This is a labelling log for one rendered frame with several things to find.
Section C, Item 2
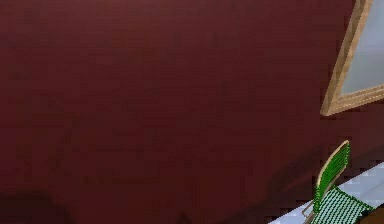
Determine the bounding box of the green woven chair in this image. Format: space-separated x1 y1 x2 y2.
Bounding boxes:
301 139 374 224

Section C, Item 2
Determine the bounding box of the wooden framed window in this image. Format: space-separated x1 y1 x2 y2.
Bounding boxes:
320 0 384 117

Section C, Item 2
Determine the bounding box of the brown wooden table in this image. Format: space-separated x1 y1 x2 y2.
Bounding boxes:
355 206 384 224

